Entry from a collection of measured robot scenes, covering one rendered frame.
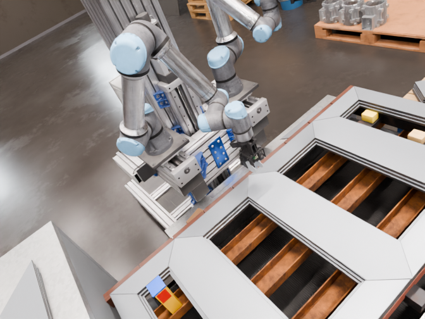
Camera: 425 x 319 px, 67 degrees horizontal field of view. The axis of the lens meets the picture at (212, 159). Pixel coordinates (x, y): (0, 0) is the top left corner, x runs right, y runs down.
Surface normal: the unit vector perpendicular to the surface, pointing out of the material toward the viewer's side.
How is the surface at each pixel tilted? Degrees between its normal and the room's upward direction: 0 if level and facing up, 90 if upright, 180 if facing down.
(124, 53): 83
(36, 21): 90
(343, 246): 0
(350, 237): 0
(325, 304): 0
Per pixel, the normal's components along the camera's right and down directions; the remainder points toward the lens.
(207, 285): -0.33, -0.70
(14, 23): 0.61, 0.36
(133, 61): -0.15, 0.61
